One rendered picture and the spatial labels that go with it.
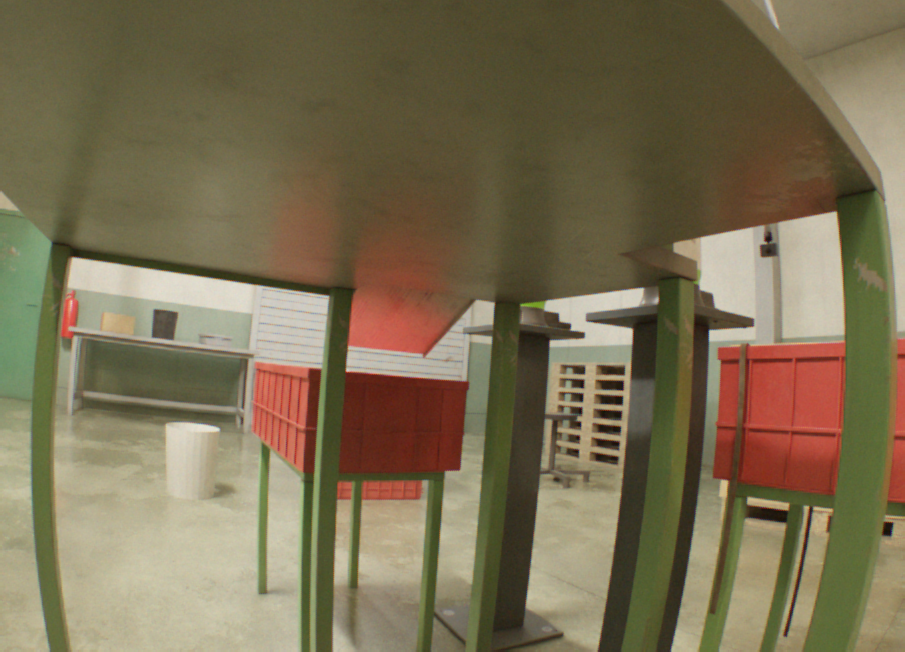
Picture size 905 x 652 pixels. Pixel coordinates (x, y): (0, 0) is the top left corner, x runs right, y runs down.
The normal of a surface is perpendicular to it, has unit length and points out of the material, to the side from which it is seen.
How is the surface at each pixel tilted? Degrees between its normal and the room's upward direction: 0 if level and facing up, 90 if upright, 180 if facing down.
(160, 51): 180
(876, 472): 90
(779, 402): 90
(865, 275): 90
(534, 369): 90
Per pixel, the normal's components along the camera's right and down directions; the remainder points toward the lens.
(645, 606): -0.85, -0.13
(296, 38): -0.07, 0.99
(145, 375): 0.52, -0.07
